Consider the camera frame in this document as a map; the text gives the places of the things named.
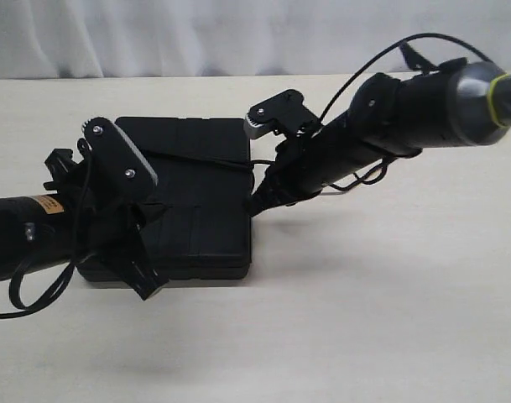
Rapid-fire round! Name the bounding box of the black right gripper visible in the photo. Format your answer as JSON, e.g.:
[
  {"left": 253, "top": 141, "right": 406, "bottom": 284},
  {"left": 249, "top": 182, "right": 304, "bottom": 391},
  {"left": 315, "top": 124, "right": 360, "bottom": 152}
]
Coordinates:
[{"left": 244, "top": 125, "right": 356, "bottom": 217}]

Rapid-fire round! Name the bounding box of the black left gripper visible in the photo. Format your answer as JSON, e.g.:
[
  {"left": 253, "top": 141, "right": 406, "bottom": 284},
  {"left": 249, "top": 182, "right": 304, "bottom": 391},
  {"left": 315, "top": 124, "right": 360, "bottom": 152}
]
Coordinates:
[{"left": 43, "top": 147, "right": 169, "bottom": 301}]

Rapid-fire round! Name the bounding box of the black plastic carrying case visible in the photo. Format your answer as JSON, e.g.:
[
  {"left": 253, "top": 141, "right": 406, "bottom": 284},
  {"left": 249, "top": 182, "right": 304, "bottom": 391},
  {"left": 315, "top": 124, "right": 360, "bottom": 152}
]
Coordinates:
[{"left": 76, "top": 116, "right": 255, "bottom": 286}]

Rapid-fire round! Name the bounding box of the black cord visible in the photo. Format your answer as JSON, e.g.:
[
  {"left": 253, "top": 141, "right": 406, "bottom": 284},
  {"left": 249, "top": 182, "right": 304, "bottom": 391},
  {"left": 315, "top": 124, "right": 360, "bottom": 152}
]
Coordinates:
[{"left": 148, "top": 149, "right": 390, "bottom": 198}]

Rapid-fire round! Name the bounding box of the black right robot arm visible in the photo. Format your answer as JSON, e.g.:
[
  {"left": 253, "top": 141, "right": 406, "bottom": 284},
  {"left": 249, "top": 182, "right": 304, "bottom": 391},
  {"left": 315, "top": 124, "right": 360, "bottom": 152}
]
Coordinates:
[{"left": 244, "top": 60, "right": 511, "bottom": 216}]

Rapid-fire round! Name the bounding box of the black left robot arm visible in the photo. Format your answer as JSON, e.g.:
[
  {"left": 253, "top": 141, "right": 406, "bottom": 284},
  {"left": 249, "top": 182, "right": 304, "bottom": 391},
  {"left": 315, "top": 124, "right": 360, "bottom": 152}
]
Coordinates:
[{"left": 0, "top": 141, "right": 167, "bottom": 311}]

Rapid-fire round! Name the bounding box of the white backdrop curtain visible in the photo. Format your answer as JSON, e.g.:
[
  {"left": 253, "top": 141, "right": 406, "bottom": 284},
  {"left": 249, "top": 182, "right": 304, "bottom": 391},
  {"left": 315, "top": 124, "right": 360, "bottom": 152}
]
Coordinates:
[{"left": 0, "top": 1, "right": 511, "bottom": 79}]

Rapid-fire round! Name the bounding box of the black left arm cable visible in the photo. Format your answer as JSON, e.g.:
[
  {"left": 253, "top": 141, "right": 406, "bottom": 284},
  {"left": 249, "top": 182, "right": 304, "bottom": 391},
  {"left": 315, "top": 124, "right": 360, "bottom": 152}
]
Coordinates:
[{"left": 0, "top": 138, "right": 96, "bottom": 319}]

